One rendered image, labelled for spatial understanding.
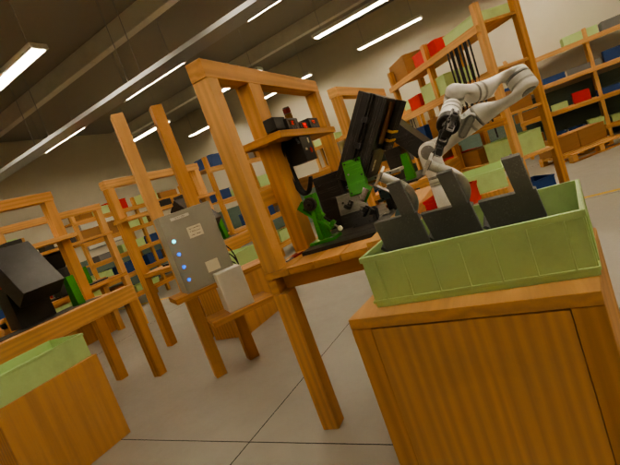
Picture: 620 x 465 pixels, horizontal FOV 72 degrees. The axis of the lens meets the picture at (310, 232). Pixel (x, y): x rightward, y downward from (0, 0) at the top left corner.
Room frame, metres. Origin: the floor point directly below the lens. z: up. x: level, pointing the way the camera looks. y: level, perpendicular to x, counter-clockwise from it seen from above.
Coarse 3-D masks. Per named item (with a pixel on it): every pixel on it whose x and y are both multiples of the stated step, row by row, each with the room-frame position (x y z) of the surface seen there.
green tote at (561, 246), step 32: (544, 192) 1.38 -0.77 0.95; (576, 192) 1.33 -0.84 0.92; (512, 224) 1.08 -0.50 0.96; (544, 224) 1.04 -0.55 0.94; (576, 224) 1.01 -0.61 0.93; (384, 256) 1.28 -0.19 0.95; (416, 256) 1.23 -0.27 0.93; (448, 256) 1.18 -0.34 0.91; (480, 256) 1.13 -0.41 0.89; (512, 256) 1.09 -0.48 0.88; (544, 256) 1.05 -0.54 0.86; (576, 256) 1.02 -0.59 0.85; (384, 288) 1.30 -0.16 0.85; (416, 288) 1.25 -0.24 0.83; (448, 288) 1.19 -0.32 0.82; (480, 288) 1.15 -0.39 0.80
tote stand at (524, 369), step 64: (384, 320) 1.24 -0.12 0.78; (448, 320) 1.14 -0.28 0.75; (512, 320) 1.04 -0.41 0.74; (576, 320) 0.96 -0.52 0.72; (384, 384) 1.29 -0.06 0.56; (448, 384) 1.17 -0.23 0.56; (512, 384) 1.07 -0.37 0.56; (576, 384) 0.98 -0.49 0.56; (448, 448) 1.20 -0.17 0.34; (512, 448) 1.10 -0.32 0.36; (576, 448) 1.01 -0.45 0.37
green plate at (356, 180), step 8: (360, 160) 2.51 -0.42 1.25; (344, 168) 2.55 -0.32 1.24; (352, 168) 2.52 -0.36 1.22; (360, 168) 2.50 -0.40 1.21; (352, 176) 2.52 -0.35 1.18; (360, 176) 2.49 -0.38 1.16; (352, 184) 2.51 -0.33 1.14; (360, 184) 2.49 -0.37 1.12; (368, 184) 2.55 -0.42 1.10; (352, 192) 2.51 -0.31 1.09; (360, 192) 2.48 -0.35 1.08
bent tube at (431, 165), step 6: (432, 156) 1.22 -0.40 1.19; (426, 162) 1.25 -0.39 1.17; (432, 162) 1.23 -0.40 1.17; (438, 162) 1.23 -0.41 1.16; (426, 168) 1.23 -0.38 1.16; (432, 168) 1.23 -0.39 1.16; (438, 168) 1.22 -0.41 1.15; (444, 168) 1.22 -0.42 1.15; (450, 168) 1.22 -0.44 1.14; (462, 174) 1.22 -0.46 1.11; (462, 180) 1.21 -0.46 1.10; (462, 186) 1.22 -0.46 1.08; (468, 186) 1.22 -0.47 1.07; (468, 192) 1.23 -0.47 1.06; (468, 198) 1.24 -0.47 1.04
